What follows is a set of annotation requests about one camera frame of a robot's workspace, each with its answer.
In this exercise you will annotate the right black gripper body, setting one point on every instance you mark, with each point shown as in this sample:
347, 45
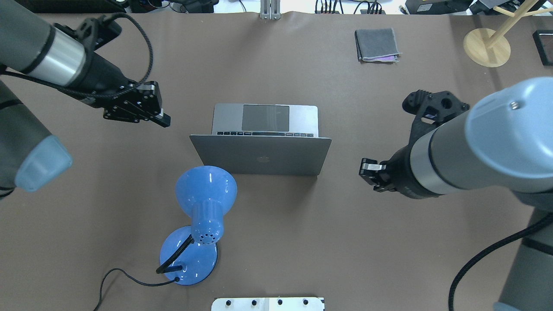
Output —
401, 175

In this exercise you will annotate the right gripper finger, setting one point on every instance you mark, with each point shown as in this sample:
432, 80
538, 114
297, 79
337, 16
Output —
371, 165

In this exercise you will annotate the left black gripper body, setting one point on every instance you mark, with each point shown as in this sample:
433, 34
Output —
100, 71

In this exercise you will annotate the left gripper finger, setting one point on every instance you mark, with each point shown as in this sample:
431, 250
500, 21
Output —
163, 120

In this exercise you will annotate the grey laptop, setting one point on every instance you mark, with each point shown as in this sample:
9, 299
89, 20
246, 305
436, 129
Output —
256, 139

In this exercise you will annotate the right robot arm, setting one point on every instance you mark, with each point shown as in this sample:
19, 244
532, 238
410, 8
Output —
503, 140

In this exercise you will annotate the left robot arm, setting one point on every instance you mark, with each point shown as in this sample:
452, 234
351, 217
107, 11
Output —
65, 59

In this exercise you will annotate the folded grey cloth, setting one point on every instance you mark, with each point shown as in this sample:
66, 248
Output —
376, 45

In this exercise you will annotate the black equipment on back bench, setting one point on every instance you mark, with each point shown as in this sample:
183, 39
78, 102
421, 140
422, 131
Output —
72, 6

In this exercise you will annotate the blue desk lamp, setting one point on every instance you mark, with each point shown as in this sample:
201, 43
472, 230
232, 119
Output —
189, 254

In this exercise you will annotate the wooden stand with round base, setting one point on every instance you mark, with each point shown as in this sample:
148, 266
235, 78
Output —
490, 48

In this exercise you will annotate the aluminium profile post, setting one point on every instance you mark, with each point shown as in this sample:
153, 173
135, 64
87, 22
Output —
270, 10

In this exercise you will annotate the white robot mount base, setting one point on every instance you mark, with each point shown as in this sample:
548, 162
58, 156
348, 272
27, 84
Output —
269, 304

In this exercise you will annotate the black frame object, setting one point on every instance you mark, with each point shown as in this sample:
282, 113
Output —
543, 40

